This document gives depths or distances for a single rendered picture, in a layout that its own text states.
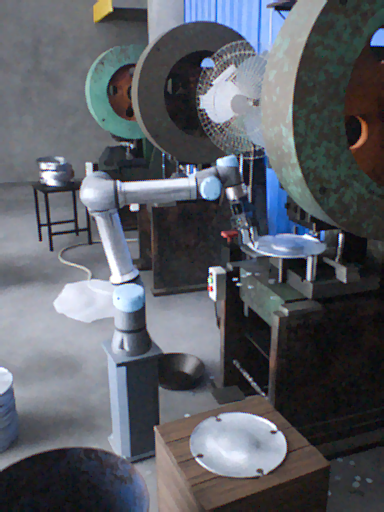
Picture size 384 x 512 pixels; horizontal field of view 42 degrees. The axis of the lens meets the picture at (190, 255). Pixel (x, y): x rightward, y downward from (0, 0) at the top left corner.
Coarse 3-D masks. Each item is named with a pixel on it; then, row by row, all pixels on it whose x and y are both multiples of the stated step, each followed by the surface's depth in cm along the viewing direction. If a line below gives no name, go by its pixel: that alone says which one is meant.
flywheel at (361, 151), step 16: (368, 48) 140; (368, 64) 142; (352, 80) 142; (368, 80) 143; (352, 96) 143; (368, 96) 145; (352, 112) 145; (368, 112) 146; (368, 128) 148; (368, 144) 150; (368, 160) 151
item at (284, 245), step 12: (264, 240) 205; (276, 240) 205; (288, 240) 204; (300, 240) 205; (312, 240) 205; (264, 252) 190; (276, 252) 190; (288, 252) 190; (300, 252) 190; (312, 252) 190
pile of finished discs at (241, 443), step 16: (224, 416) 165; (240, 416) 165; (256, 416) 164; (192, 432) 157; (208, 432) 158; (224, 432) 157; (240, 432) 157; (256, 432) 158; (192, 448) 151; (208, 448) 151; (224, 448) 150; (240, 448) 150; (256, 448) 150; (272, 448) 150; (208, 464) 144; (224, 464) 144; (240, 464) 144; (256, 464) 144; (272, 464) 144
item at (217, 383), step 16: (224, 304) 223; (240, 304) 226; (224, 320) 225; (240, 320) 229; (256, 320) 231; (224, 336) 227; (240, 336) 230; (224, 352) 230; (240, 352) 233; (256, 352) 237; (224, 368) 232; (256, 368) 240; (224, 384) 235; (240, 384) 238
